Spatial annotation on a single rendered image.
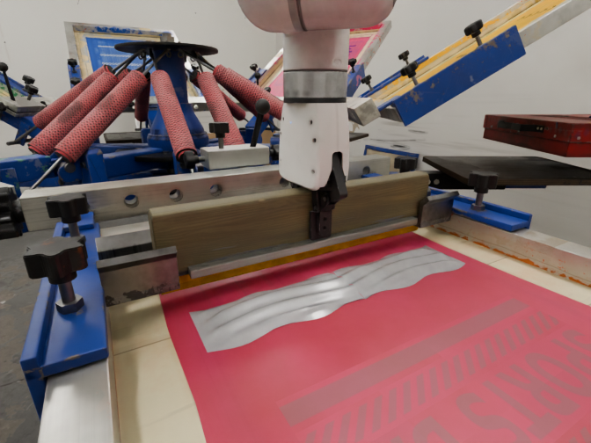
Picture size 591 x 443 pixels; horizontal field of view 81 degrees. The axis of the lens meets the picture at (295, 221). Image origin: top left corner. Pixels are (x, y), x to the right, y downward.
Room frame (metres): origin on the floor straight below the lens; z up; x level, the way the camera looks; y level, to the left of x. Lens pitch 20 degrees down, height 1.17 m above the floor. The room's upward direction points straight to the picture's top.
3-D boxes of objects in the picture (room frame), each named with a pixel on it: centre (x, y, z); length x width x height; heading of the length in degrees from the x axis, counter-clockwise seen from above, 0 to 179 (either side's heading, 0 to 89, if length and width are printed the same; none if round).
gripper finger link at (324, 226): (0.41, -0.04, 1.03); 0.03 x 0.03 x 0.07; 29
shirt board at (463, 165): (1.16, -0.28, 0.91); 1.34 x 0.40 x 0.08; 89
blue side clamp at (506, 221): (0.59, -0.25, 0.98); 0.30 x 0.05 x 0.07; 29
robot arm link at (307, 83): (0.44, -0.02, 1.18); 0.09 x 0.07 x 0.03; 29
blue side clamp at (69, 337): (0.32, 0.23, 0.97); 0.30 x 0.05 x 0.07; 29
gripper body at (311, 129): (0.44, -0.02, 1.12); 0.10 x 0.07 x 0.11; 29
